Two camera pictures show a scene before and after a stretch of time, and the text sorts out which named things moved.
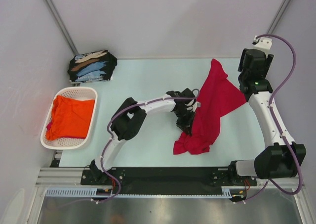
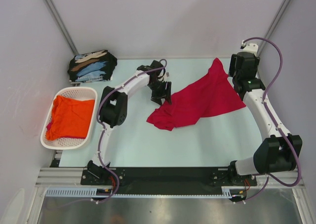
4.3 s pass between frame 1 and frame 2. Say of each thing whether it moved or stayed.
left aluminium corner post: stayed
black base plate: stayed
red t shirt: moved
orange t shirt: stayed
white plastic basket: stayed
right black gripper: moved
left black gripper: moved
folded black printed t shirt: stayed
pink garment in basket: stayed
